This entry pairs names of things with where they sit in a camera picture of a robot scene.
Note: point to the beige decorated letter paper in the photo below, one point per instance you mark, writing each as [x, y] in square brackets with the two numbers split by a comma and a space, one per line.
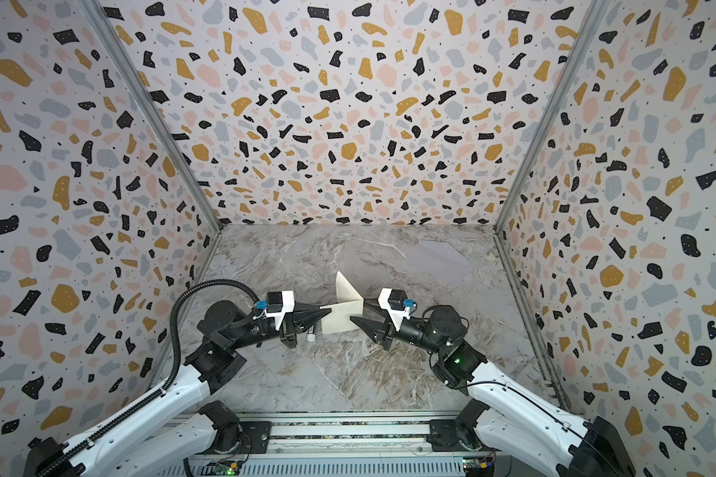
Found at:
[349, 303]

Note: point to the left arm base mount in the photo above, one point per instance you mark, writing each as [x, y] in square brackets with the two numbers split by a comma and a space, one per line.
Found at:
[217, 429]

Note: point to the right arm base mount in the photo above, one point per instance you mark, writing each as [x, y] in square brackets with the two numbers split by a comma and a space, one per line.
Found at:
[460, 433]

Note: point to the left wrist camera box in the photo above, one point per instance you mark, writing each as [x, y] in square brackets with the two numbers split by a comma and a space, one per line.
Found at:
[276, 306]

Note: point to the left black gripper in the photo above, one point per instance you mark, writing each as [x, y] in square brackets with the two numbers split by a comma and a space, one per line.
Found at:
[297, 322]

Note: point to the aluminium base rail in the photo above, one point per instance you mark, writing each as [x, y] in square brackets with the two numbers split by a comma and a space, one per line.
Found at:
[348, 444]

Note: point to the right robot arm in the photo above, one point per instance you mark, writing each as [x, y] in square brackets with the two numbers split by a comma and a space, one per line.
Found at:
[502, 414]

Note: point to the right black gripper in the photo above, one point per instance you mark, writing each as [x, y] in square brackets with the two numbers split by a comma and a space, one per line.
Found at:
[387, 328]

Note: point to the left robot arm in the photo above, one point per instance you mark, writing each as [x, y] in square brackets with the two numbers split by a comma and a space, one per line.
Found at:
[176, 419]

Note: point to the pale lilac envelope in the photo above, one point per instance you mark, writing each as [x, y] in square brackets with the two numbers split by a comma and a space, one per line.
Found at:
[433, 256]

